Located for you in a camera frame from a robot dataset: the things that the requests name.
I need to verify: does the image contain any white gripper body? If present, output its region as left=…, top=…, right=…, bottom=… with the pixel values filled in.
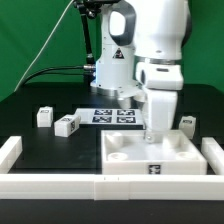
left=136, top=62, right=183, bottom=132

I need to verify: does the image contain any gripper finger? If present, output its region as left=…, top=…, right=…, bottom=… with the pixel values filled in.
left=144, top=131, right=156, bottom=144

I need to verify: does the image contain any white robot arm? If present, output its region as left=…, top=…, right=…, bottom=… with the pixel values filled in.
left=91, top=0, right=191, bottom=143

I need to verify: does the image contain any white U-shaped fence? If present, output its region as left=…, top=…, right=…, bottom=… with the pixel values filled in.
left=0, top=136, right=224, bottom=200

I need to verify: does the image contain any white marker base plate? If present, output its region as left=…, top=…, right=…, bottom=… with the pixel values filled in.
left=75, top=108, right=144, bottom=125

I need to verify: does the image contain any black cable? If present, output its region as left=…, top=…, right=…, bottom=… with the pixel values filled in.
left=20, top=65, right=98, bottom=88

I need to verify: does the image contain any white cable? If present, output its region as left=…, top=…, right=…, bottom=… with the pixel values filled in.
left=13, top=0, right=75, bottom=93

